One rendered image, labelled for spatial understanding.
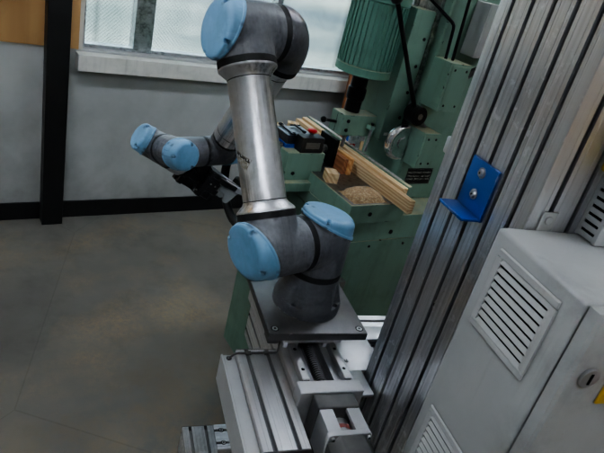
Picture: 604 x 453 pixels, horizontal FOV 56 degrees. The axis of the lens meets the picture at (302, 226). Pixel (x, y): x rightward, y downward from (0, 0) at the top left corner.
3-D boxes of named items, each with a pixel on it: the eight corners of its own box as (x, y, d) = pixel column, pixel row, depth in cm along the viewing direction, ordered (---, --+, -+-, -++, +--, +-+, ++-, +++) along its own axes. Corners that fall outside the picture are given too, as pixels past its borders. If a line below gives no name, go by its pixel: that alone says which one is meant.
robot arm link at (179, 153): (214, 138, 137) (190, 132, 145) (171, 140, 130) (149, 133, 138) (212, 171, 139) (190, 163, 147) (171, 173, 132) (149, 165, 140)
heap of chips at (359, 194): (337, 190, 168) (340, 182, 166) (370, 190, 174) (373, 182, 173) (353, 204, 161) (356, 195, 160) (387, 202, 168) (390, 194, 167)
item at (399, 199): (293, 128, 212) (296, 118, 210) (297, 128, 213) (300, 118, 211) (406, 214, 164) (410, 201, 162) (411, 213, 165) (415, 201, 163)
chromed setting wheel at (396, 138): (377, 157, 185) (388, 121, 180) (405, 157, 192) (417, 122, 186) (383, 161, 183) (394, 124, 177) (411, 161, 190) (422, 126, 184)
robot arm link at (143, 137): (137, 151, 137) (123, 146, 143) (173, 172, 144) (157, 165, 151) (154, 123, 138) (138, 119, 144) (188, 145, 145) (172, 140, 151)
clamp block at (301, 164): (261, 161, 183) (266, 134, 179) (297, 161, 190) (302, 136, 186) (282, 181, 172) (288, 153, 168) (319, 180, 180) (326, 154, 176)
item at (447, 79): (419, 102, 182) (434, 55, 175) (439, 104, 187) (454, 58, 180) (436, 111, 176) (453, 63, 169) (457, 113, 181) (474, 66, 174)
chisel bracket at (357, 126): (326, 131, 188) (333, 107, 184) (359, 133, 195) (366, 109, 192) (338, 140, 182) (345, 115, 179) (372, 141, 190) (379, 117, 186)
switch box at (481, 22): (458, 52, 180) (477, -1, 173) (480, 56, 185) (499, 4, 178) (473, 57, 176) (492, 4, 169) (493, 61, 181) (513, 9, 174)
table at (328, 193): (230, 142, 201) (233, 126, 198) (303, 144, 217) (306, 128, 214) (319, 226, 157) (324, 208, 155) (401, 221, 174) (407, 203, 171)
